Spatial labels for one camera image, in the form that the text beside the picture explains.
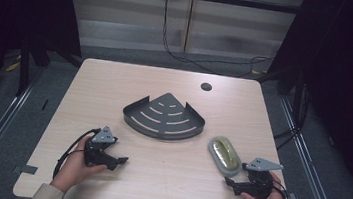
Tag long black cable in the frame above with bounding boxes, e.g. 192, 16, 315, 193
156, 0, 281, 82

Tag person's left hand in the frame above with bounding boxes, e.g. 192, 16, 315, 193
49, 131, 112, 199

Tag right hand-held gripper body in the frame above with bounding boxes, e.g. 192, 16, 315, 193
233, 154, 285, 199

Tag yellow floor tape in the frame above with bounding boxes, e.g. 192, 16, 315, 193
5, 59, 22, 75

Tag black round table grommet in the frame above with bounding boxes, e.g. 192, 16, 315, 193
199, 81, 214, 92

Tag black metal stand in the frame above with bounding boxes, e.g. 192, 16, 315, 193
14, 40, 35, 99

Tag black metal corner shelf rack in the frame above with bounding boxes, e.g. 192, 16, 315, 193
119, 87, 210, 146

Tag grey floor tape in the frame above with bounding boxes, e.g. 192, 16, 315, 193
10, 162, 39, 177

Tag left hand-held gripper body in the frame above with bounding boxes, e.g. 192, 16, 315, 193
81, 123, 121, 171

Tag dark curtain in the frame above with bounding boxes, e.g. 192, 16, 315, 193
0, 0, 88, 137
252, 0, 353, 199

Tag left hand-held gripper black cable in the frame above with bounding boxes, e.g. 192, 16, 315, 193
52, 122, 103, 185

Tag black floor cables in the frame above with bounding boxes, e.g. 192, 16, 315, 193
271, 80, 311, 154

